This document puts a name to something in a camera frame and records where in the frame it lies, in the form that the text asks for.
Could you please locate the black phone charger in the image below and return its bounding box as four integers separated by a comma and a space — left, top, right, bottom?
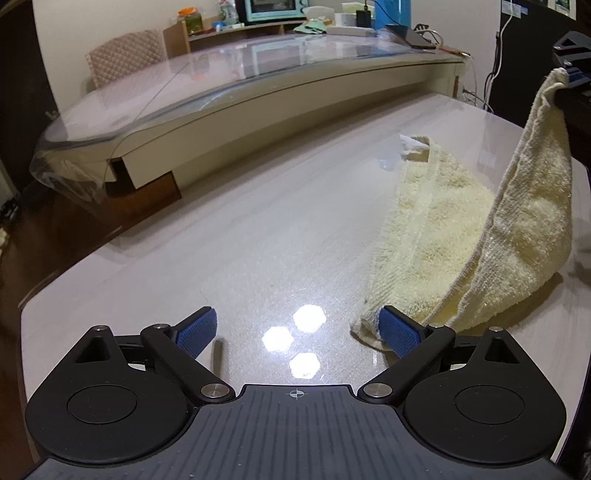
356, 4, 372, 28

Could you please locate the quilted beige chair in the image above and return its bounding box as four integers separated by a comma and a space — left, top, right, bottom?
85, 29, 166, 88

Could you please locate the glass top dining table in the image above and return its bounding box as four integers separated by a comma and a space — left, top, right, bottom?
30, 34, 465, 206

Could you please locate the green lidded jar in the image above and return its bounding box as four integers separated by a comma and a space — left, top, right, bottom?
176, 7, 204, 35

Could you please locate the teal toaster oven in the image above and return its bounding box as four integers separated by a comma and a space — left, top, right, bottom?
235, 0, 308, 24

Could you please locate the cream yellow terry towel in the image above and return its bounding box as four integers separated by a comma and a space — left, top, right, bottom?
351, 68, 573, 350

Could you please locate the blue thermos flask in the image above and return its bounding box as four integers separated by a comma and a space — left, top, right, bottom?
373, 0, 412, 30

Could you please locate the wooden shelf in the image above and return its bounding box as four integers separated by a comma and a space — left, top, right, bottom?
162, 20, 304, 59

